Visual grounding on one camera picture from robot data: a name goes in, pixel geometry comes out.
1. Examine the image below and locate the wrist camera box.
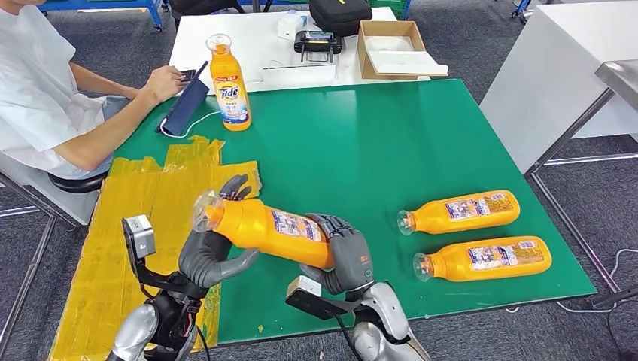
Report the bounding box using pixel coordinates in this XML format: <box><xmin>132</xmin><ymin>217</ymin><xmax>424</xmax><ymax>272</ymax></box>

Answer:
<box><xmin>122</xmin><ymin>215</ymin><xmax>157</xmax><ymax>260</ymax></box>
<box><xmin>284</xmin><ymin>275</ymin><xmax>350</xmax><ymax>321</ymax></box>

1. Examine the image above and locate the white bench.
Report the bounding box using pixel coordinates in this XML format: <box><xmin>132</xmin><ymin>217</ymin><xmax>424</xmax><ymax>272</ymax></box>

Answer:
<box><xmin>0</xmin><ymin>154</ymin><xmax>99</xmax><ymax>228</ymax></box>

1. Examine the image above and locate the white table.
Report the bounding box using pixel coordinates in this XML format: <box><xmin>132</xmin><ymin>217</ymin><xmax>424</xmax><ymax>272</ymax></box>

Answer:
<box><xmin>168</xmin><ymin>6</ymin><xmax>432</xmax><ymax>96</ymax></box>

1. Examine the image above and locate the person's right hand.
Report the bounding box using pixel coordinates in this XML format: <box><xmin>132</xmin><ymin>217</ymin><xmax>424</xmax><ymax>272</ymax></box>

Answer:
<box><xmin>141</xmin><ymin>65</ymin><xmax>184</xmax><ymax>105</ymax></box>

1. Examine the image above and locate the black chair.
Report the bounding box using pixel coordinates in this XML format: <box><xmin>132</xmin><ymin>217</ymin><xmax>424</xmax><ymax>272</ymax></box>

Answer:
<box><xmin>166</xmin><ymin>0</ymin><xmax>245</xmax><ymax>27</ymax></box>

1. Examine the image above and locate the robot right hand grey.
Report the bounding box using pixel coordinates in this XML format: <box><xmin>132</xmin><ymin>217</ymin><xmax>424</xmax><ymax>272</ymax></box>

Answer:
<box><xmin>299</xmin><ymin>213</ymin><xmax>375</xmax><ymax>296</ymax></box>

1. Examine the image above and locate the orange detergent bottle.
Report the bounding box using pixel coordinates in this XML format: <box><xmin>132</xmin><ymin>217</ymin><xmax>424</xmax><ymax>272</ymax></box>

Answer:
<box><xmin>396</xmin><ymin>190</ymin><xmax>521</xmax><ymax>237</ymax></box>
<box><xmin>205</xmin><ymin>33</ymin><xmax>253</xmax><ymax>132</ymax></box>
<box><xmin>191</xmin><ymin>189</ymin><xmax>336</xmax><ymax>270</ymax></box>
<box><xmin>412</xmin><ymin>235</ymin><xmax>553</xmax><ymax>284</ymax></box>

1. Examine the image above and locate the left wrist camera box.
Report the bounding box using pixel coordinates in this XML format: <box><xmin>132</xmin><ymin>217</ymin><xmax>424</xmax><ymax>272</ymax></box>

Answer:
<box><xmin>122</xmin><ymin>215</ymin><xmax>157</xmax><ymax>260</ymax></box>

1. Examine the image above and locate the white charging cable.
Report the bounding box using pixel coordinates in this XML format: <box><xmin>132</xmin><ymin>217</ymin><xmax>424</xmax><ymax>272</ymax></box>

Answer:
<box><xmin>158</xmin><ymin>109</ymin><xmax>223</xmax><ymax>139</ymax></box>

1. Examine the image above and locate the blue cart frame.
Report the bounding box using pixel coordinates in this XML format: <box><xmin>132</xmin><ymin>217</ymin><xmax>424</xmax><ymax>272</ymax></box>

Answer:
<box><xmin>510</xmin><ymin>0</ymin><xmax>534</xmax><ymax>23</ymax></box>

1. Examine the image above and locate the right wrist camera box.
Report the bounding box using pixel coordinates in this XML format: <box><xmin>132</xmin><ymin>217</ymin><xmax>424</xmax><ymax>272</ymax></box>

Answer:
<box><xmin>284</xmin><ymin>275</ymin><xmax>350</xmax><ymax>321</ymax></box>

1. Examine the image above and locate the white sheet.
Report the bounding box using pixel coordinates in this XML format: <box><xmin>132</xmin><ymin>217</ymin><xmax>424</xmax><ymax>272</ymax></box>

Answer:
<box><xmin>366</xmin><ymin>50</ymin><xmax>450</xmax><ymax>77</ymax></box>

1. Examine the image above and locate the green plastic crate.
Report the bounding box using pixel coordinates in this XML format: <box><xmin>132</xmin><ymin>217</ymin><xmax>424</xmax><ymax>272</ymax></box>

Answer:
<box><xmin>366</xmin><ymin>0</ymin><xmax>407</xmax><ymax>20</ymax></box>

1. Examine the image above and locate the flat white box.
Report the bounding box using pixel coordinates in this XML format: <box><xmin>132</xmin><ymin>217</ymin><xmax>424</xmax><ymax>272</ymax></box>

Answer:
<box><xmin>260</xmin><ymin>63</ymin><xmax>337</xmax><ymax>91</ymax></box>

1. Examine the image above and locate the yellow taped cardboard sheet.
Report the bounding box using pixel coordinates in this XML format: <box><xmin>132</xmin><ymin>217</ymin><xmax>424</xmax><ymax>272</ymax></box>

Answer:
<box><xmin>48</xmin><ymin>135</ymin><xmax>262</xmax><ymax>361</ymax></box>

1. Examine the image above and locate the white plastic pack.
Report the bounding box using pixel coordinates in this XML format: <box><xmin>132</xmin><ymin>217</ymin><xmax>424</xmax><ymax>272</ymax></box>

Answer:
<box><xmin>276</xmin><ymin>10</ymin><xmax>306</xmax><ymax>41</ymax></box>

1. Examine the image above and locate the metal frame leg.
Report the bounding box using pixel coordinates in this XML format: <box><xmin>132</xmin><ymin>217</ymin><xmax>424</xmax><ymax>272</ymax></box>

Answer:
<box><xmin>0</xmin><ymin>171</ymin><xmax>86</xmax><ymax>350</ymax></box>

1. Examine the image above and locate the open cardboard box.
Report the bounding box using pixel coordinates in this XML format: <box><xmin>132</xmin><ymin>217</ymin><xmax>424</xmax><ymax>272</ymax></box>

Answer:
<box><xmin>356</xmin><ymin>20</ymin><xmax>450</xmax><ymax>81</ymax></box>

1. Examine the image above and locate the person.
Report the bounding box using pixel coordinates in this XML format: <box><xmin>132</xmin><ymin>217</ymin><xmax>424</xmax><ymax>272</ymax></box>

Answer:
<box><xmin>0</xmin><ymin>0</ymin><xmax>185</xmax><ymax>181</ymax></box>

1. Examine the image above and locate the green table mat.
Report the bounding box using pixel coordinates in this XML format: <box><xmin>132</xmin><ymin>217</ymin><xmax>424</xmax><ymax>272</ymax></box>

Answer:
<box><xmin>113</xmin><ymin>78</ymin><xmax>597</xmax><ymax>346</ymax></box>

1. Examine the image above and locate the black carrying case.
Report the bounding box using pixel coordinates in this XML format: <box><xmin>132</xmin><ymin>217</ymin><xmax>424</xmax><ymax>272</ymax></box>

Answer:
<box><xmin>308</xmin><ymin>0</ymin><xmax>373</xmax><ymax>38</ymax></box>

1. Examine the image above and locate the blue metal rack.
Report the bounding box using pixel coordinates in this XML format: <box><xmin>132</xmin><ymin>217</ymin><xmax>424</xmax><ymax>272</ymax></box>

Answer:
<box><xmin>39</xmin><ymin>0</ymin><xmax>165</xmax><ymax>32</ymax></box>

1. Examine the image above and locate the white floor cable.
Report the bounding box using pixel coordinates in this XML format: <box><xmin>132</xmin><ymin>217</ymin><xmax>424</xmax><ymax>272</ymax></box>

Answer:
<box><xmin>555</xmin><ymin>247</ymin><xmax>638</xmax><ymax>315</ymax></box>

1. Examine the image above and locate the white plastic bag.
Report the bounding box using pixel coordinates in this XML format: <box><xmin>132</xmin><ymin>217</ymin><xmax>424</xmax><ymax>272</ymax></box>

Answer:
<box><xmin>365</xmin><ymin>35</ymin><xmax>415</xmax><ymax>53</ymax></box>

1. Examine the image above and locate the stainless steel table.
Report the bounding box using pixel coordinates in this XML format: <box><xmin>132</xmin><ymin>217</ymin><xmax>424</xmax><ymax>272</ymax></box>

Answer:
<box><xmin>524</xmin><ymin>59</ymin><xmax>638</xmax><ymax>296</ymax></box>

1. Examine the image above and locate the black stool seat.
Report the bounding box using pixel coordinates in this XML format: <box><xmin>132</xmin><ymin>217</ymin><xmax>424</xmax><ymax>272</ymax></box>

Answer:
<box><xmin>48</xmin><ymin>171</ymin><xmax>108</xmax><ymax>194</ymax></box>

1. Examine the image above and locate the robot left hand grey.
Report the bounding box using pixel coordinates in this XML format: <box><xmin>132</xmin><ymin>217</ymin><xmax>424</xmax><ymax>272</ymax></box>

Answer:
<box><xmin>178</xmin><ymin>174</ymin><xmax>260</xmax><ymax>289</ymax></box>

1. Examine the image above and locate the white cabinet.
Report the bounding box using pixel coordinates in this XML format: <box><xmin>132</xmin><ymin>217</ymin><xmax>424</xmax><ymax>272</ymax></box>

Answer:
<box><xmin>479</xmin><ymin>0</ymin><xmax>638</xmax><ymax>174</ymax></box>

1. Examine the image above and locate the tablet with dark blue cover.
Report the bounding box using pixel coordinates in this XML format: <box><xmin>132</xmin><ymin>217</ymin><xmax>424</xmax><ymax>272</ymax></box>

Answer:
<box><xmin>155</xmin><ymin>60</ymin><xmax>211</xmax><ymax>138</ymax></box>

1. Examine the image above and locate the black remote controller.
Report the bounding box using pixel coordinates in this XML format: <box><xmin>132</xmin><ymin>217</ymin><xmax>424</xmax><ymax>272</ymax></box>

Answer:
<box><xmin>293</xmin><ymin>30</ymin><xmax>343</xmax><ymax>64</ymax></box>

